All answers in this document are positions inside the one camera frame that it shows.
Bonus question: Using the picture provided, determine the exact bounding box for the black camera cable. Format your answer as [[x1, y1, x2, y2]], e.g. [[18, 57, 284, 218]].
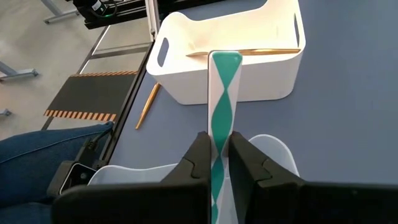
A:
[[76, 130, 111, 162]]

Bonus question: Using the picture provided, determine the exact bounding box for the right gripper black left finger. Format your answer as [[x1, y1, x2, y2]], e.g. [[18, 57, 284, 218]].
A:
[[51, 130, 213, 224]]

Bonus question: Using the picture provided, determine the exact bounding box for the black mat with striped edge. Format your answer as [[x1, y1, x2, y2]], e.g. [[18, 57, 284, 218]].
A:
[[43, 70, 139, 123]]

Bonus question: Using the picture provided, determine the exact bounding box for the silver table-level camera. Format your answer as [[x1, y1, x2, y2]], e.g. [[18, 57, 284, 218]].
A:
[[46, 160, 98, 197]]

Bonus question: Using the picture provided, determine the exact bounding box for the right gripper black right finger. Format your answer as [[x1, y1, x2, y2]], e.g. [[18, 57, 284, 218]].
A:
[[228, 130, 398, 224]]

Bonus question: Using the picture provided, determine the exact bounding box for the slim gold cutlery piece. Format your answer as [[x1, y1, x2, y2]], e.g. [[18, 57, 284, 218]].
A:
[[186, 48, 302, 57]]

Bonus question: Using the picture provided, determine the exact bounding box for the blue-grey table mat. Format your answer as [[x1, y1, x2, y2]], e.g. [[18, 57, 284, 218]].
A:
[[107, 0, 398, 187]]

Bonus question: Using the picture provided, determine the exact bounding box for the clear plastic bin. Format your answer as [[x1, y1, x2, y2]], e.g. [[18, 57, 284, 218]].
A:
[[88, 133, 301, 187]]

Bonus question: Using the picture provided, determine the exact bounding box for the silver aluminium bracket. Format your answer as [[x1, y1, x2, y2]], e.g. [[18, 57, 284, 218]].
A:
[[144, 0, 161, 42]]

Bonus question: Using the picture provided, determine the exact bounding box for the grey metal desk leg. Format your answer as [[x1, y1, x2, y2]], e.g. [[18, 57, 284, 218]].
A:
[[40, 0, 81, 25], [0, 60, 40, 82]]

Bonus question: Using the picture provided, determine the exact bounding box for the teal patterned handle cutlery piece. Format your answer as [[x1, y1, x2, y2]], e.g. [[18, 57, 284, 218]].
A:
[[207, 50, 244, 224]]

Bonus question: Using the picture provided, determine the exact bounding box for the white plastic bin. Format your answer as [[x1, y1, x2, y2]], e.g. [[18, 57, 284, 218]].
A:
[[146, 0, 307, 106]]

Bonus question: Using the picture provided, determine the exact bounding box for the gold chopstick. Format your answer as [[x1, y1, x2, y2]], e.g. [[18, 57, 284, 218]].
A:
[[135, 82, 162, 130]]

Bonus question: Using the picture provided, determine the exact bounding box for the person's leg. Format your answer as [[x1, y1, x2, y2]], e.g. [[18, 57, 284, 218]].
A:
[[0, 121, 114, 224]]

